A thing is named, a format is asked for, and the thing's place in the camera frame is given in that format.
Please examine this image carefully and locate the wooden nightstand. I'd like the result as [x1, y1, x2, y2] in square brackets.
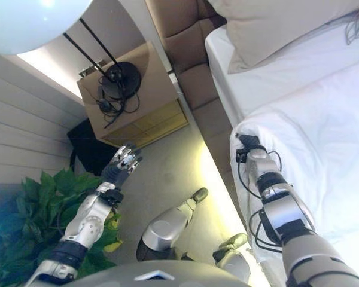
[77, 40, 189, 149]

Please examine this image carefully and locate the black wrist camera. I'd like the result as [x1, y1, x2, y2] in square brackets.
[100, 190, 123, 207]
[235, 135, 260, 164]

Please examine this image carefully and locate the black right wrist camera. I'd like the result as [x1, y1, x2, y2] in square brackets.
[235, 135, 260, 164]

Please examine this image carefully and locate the black lamp cable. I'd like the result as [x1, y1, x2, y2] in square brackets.
[95, 83, 140, 129]

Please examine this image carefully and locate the large beige pillow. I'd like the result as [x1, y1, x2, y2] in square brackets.
[215, 0, 359, 75]

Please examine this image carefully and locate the black lamp base with cables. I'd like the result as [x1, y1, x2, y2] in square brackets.
[0, 0, 142, 98]

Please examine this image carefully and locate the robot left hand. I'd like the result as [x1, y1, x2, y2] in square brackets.
[103, 142, 144, 188]

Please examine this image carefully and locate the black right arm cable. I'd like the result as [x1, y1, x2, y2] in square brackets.
[236, 149, 318, 254]

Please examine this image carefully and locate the green leafy plant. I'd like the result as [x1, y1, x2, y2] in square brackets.
[0, 169, 123, 287]

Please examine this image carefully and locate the brown tufted bed frame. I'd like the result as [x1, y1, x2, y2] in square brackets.
[145, 0, 246, 207]

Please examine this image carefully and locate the white fitted sheet mattress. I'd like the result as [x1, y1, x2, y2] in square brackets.
[205, 20, 359, 120]

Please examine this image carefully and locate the black bag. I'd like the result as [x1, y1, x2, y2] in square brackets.
[67, 118, 123, 177]

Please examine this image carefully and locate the white duvet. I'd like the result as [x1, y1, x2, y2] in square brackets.
[229, 56, 359, 287]

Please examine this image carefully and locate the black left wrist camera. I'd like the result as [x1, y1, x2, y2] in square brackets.
[100, 190, 123, 207]

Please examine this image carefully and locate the silver robot left leg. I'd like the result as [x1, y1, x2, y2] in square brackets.
[136, 187, 209, 261]

